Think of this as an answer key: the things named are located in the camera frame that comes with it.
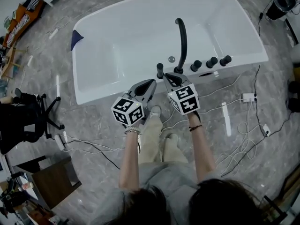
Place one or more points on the white bathtub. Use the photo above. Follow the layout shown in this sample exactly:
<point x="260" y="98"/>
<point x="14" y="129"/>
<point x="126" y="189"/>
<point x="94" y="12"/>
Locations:
<point x="140" y="43"/>

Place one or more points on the dark blue bath pillow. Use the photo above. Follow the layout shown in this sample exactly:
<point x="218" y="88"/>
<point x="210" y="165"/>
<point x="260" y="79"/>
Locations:
<point x="76" y="39"/>

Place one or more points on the black curved faucet spout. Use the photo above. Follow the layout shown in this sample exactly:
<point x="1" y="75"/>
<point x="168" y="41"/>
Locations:
<point x="183" y="41"/>

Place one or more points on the dark brown wooden table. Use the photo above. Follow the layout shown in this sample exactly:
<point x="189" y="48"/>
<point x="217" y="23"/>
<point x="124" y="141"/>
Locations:
<point x="54" y="182"/>

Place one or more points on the white power strip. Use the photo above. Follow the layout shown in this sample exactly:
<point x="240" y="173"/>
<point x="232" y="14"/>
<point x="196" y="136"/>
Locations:
<point x="53" y="32"/>
<point x="30" y="60"/>
<point x="249" y="97"/>
<point x="60" y="140"/>
<point x="266" y="129"/>

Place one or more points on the person's white shoe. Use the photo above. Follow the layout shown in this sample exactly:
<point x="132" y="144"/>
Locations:
<point x="171" y="137"/>
<point x="155" y="111"/>

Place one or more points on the black faucet knob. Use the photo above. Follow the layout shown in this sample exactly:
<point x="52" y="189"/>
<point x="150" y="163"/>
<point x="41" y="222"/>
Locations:
<point x="195" y="65"/>
<point x="225" y="60"/>
<point x="211" y="62"/>

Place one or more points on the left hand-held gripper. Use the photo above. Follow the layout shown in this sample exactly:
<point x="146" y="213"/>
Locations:
<point x="127" y="111"/>

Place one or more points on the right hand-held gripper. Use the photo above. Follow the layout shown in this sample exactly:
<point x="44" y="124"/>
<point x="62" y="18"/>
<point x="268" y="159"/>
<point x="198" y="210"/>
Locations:
<point x="185" y="99"/>

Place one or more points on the black handheld shower head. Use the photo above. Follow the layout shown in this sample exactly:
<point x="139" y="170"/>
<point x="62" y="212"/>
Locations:
<point x="160" y="69"/>

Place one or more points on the person's right forearm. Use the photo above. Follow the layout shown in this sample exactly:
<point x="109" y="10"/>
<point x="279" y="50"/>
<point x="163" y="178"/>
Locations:
<point x="202" y="149"/>

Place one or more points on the person's left forearm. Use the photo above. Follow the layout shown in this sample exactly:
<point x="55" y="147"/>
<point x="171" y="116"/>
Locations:
<point x="130" y="158"/>

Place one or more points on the black round appliance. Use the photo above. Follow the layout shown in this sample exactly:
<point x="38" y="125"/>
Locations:
<point x="282" y="1"/>

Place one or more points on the person's grey shirt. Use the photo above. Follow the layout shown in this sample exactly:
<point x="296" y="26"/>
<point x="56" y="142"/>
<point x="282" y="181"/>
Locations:
<point x="168" y="177"/>

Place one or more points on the black wrist band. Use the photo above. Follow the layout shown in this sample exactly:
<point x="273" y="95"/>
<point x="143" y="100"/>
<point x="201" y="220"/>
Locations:
<point x="195" y="127"/>

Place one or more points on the black office chair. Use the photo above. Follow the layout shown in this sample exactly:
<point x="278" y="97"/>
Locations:
<point x="21" y="123"/>

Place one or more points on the chrome bathtub drain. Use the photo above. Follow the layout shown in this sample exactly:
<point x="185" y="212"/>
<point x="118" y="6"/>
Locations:
<point x="171" y="59"/>

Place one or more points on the wooden easel frame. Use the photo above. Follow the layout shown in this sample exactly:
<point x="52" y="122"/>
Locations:
<point x="10" y="62"/>

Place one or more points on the person's beige trousers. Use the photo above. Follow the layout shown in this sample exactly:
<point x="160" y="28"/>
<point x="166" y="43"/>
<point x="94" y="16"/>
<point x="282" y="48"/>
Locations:
<point x="152" y="139"/>

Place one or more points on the orange bench with striped cushions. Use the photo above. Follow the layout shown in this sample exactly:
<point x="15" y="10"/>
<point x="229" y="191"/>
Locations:
<point x="23" y="20"/>

